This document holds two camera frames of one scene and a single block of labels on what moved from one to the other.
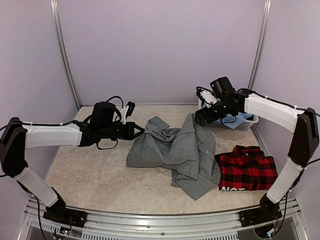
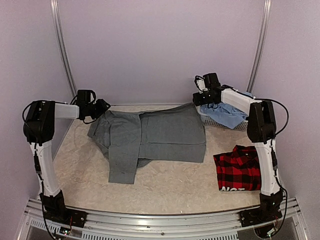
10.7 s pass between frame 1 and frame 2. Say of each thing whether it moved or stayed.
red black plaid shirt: stayed
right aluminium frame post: stayed
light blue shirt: stayed
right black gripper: moved
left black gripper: moved
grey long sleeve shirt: moved
